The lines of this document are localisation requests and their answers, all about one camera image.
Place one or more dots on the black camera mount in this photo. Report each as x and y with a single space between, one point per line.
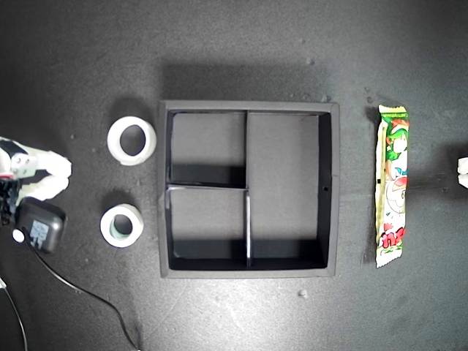
8 201

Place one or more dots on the black tray with wells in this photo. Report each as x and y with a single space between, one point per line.
281 183

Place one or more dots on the green printed snack bar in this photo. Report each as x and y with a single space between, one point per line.
393 175

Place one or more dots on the small white tape roll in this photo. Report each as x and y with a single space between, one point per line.
106 228

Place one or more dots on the large white tape roll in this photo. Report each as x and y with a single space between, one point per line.
114 140

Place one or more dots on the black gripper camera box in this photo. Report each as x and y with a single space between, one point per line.
44 223

